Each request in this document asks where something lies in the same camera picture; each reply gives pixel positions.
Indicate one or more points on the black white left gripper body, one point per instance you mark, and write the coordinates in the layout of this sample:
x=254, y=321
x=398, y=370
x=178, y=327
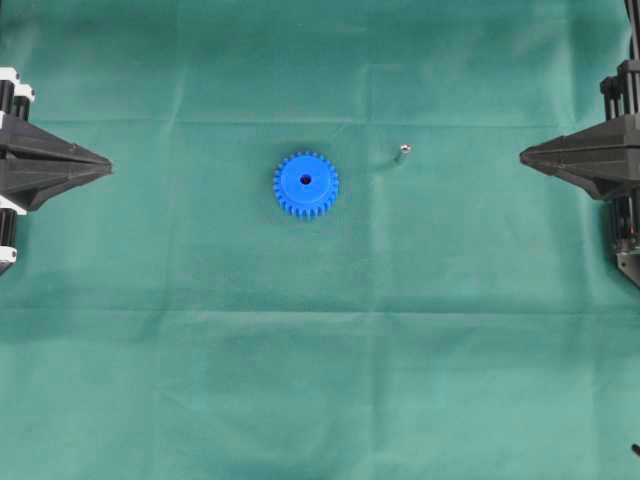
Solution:
x=16, y=101

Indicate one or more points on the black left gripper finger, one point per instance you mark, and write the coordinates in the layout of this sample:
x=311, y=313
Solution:
x=39, y=180
x=24, y=140

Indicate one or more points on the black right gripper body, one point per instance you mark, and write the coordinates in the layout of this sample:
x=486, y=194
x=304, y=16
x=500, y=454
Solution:
x=621, y=97

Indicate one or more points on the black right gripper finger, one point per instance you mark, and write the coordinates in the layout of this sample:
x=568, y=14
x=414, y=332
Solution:
x=597, y=187
x=617, y=133

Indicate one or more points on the small metal shaft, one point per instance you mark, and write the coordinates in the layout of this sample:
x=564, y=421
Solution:
x=403, y=152

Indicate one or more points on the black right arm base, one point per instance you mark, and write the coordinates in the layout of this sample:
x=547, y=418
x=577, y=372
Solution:
x=628, y=263

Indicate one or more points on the blue plastic gear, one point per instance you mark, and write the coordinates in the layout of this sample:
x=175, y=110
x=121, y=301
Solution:
x=306, y=185

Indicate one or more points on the green table cloth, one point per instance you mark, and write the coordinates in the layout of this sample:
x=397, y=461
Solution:
x=457, y=317

